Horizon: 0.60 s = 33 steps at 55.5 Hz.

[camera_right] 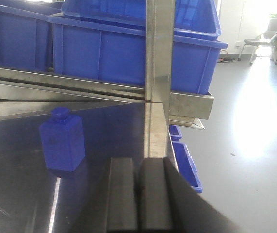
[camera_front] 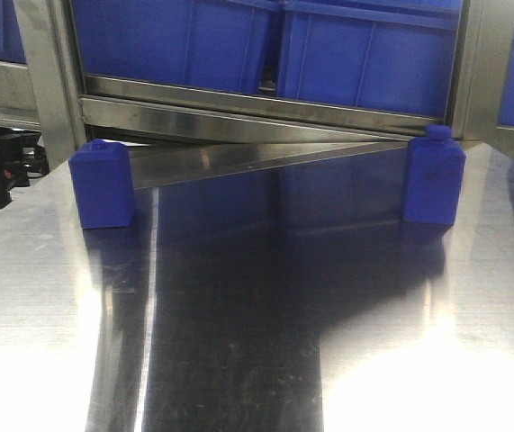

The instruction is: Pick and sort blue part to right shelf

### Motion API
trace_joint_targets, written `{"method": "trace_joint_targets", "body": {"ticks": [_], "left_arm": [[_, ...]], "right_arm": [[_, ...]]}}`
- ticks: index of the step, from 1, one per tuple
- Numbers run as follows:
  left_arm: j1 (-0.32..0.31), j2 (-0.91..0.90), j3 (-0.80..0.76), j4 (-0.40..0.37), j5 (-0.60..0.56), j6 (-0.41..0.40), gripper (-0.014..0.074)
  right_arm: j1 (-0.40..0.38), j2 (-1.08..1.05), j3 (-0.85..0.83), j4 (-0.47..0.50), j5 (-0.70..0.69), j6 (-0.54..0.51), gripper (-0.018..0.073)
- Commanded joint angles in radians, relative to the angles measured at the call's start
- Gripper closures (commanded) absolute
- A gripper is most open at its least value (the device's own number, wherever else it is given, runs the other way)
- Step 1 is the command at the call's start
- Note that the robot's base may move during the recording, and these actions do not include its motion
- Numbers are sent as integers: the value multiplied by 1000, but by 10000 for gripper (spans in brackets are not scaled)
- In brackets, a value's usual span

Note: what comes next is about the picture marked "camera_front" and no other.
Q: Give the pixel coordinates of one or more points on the blue bin on rack left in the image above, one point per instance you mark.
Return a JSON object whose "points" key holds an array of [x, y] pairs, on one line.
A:
{"points": [[219, 45]]}

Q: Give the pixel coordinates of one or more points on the blue bin on rack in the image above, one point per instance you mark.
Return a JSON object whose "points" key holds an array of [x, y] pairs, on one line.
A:
{"points": [[219, 45], [368, 55]]}

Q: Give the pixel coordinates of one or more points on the blue bin on rack right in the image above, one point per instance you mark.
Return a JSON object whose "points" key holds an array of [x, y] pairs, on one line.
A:
{"points": [[368, 55]]}

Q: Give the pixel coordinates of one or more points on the blue bin far left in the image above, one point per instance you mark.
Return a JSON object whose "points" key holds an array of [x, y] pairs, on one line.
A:
{"points": [[11, 45]]}

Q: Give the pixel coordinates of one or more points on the stainless steel rack frame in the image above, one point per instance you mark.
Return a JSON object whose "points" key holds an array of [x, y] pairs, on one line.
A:
{"points": [[199, 133]]}

